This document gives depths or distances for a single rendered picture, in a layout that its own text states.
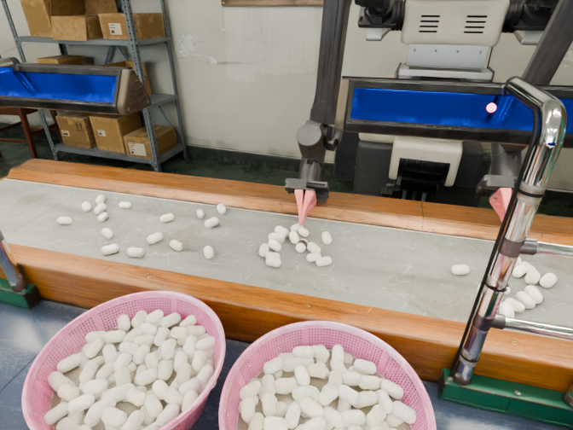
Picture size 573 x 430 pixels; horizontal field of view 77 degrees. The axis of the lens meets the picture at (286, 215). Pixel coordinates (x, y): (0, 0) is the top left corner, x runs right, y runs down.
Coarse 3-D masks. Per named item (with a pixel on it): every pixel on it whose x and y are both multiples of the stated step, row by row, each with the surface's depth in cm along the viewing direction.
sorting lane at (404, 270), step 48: (0, 192) 103; (48, 192) 103; (96, 192) 103; (48, 240) 82; (96, 240) 82; (144, 240) 82; (192, 240) 82; (240, 240) 82; (288, 240) 82; (336, 240) 82; (384, 240) 82; (432, 240) 82; (480, 240) 82; (288, 288) 68; (336, 288) 68; (384, 288) 68; (432, 288) 68
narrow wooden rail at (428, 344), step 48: (48, 288) 73; (96, 288) 69; (144, 288) 65; (192, 288) 65; (240, 288) 65; (240, 336) 65; (336, 336) 59; (384, 336) 56; (432, 336) 55; (528, 336) 55; (528, 384) 54
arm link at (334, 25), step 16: (336, 0) 71; (336, 16) 73; (336, 32) 75; (320, 48) 78; (336, 48) 76; (320, 64) 80; (336, 64) 79; (320, 80) 82; (336, 80) 81; (320, 96) 84; (336, 96) 85; (320, 112) 86
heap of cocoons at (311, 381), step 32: (320, 352) 55; (256, 384) 51; (288, 384) 51; (320, 384) 53; (352, 384) 52; (384, 384) 51; (256, 416) 47; (288, 416) 47; (320, 416) 47; (352, 416) 47; (384, 416) 47
